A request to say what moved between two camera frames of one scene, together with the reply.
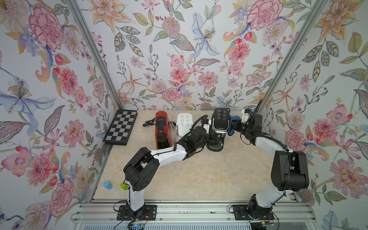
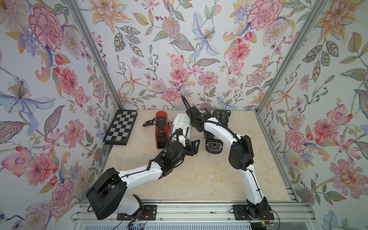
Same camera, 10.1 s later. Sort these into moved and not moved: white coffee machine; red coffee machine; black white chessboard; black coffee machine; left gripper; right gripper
Moved: right gripper; white coffee machine; left gripper
Not moved: red coffee machine; black coffee machine; black white chessboard
